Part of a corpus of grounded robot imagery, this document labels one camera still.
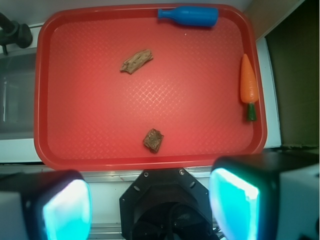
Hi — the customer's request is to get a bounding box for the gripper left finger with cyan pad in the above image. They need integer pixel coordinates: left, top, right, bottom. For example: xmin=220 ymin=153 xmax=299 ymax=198
xmin=0 ymin=170 xmax=92 ymax=240

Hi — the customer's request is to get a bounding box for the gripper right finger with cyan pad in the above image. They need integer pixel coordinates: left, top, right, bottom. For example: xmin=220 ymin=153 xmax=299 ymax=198
xmin=208 ymin=151 xmax=320 ymax=240

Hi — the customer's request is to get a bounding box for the long light wood chip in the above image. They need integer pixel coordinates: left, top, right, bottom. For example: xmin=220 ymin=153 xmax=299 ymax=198
xmin=119 ymin=49 xmax=154 ymax=75

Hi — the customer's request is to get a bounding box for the orange toy carrot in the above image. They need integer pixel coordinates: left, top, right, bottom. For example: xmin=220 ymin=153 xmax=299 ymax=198
xmin=240 ymin=54 xmax=259 ymax=122

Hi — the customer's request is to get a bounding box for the small dark wood chunk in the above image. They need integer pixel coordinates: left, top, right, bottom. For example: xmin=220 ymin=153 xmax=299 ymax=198
xmin=143 ymin=128 xmax=164 ymax=154

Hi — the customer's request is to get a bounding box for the red plastic tray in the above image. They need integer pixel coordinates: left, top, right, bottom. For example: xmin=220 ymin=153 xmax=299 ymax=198
xmin=33 ymin=4 xmax=267 ymax=171

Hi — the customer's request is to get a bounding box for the black clamp knob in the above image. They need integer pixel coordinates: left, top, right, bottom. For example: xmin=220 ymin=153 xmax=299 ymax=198
xmin=0 ymin=13 xmax=33 ymax=56

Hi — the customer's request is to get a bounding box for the blue plastic bottle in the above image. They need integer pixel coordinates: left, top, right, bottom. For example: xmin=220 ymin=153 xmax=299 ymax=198
xmin=157 ymin=6 xmax=219 ymax=28

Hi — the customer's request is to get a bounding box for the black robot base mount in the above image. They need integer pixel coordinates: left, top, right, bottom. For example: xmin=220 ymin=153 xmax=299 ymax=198
xmin=119 ymin=168 xmax=218 ymax=240

